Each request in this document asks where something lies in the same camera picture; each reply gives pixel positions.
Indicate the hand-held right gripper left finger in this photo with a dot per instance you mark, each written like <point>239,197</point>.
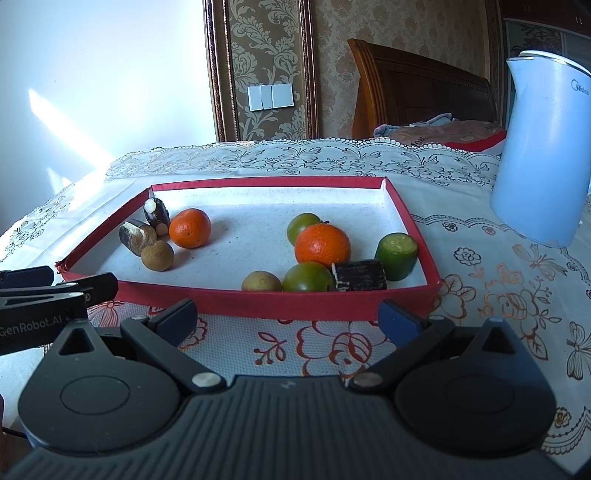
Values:
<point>178,321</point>

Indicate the orange mandarin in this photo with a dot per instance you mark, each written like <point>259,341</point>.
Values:
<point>190,227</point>
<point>323,247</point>

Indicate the dark sugarcane piece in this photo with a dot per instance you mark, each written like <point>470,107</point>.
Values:
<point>361,275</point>
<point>156,213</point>
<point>137,237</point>

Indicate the red shallow cardboard box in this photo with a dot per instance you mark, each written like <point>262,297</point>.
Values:
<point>254,207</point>

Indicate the green cucumber piece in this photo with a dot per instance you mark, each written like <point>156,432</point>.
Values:
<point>396,256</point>

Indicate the wooden bed headboard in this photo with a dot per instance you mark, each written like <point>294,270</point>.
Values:
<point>415,87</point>

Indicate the light blue electric kettle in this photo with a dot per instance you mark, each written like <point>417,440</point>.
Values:
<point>540,152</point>

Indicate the white lace tablecloth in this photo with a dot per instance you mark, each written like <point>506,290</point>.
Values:
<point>485,258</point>

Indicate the sliding door wardrobe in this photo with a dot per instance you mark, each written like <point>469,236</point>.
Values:
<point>531,32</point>

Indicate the ornate gold wall frame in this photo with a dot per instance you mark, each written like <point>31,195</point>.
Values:
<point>214,69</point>

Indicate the striped bedding pile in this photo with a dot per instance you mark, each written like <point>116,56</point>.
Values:
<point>485,141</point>

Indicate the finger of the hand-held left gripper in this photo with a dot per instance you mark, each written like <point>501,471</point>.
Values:
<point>27,278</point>
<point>99,285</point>

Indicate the white wall light switch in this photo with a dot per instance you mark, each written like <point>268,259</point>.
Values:
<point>270,97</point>

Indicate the green tomato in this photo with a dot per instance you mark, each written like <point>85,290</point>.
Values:
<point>302,226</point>
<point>307,278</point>

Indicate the brown round fruit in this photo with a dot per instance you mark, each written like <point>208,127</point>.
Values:
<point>261,281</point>
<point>158,255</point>

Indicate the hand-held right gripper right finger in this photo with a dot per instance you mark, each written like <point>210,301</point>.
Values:
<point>397,323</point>

